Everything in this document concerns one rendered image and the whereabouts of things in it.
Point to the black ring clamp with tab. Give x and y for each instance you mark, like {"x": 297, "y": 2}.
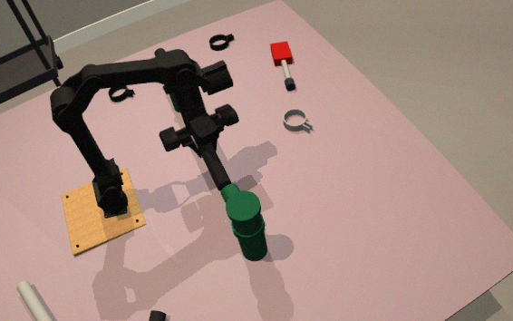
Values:
{"x": 127, "y": 93}
{"x": 227, "y": 38}

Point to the grey metal ring clamp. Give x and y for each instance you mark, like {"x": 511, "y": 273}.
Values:
{"x": 303, "y": 126}

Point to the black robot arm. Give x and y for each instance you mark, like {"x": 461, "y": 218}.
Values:
{"x": 175, "y": 70}

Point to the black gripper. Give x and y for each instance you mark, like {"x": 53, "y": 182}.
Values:
{"x": 172, "y": 139}

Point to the green cup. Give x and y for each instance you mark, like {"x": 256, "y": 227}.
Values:
{"x": 226, "y": 192}

